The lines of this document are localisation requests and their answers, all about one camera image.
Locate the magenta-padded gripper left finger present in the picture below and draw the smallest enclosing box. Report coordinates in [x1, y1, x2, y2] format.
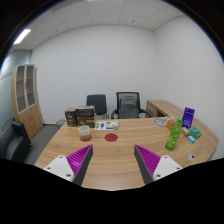
[43, 143, 94, 187]

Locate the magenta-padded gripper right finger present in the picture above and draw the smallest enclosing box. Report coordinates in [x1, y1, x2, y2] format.
[133, 143, 184, 186]

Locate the green drink bottle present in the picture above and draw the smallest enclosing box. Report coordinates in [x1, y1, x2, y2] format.
[164, 118, 183, 152]

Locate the clear cup with red drink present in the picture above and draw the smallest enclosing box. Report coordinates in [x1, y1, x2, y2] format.
[78, 125, 93, 143]

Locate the grey waste bin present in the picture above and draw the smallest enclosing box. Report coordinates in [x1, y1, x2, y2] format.
[55, 119, 67, 130]

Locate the round grey desk plate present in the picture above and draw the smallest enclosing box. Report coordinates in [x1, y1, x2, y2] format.
[153, 117, 172, 128]

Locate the orange small box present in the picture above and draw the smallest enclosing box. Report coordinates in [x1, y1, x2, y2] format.
[166, 118, 176, 131]

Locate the light blue small packet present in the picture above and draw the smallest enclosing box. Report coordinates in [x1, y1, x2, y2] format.
[186, 135, 197, 145]

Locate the green flat box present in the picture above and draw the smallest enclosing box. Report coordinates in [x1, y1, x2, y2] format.
[188, 126, 203, 140]

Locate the wide dark brown box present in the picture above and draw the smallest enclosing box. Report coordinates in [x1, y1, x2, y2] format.
[75, 105, 98, 129]

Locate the flat round red coaster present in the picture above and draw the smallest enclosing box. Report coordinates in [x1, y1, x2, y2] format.
[104, 133, 119, 143]

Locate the wooden side cabinet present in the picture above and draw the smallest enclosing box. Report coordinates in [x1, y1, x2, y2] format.
[145, 99, 188, 119]

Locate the blue upright box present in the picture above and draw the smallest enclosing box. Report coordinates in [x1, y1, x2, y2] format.
[181, 106, 196, 130]

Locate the black leather armchair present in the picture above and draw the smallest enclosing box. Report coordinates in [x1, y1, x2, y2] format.
[0, 120, 33, 163]

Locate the black mesh office chair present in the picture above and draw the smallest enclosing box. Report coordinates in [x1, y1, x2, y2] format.
[110, 91, 148, 120]

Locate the dark grey office chair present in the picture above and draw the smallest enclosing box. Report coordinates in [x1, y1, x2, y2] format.
[86, 94, 110, 120]

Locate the wooden shelf cabinet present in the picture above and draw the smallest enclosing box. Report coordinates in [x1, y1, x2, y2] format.
[10, 63, 44, 140]

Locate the ceiling light panel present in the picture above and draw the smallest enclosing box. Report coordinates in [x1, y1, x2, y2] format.
[12, 28, 32, 46]

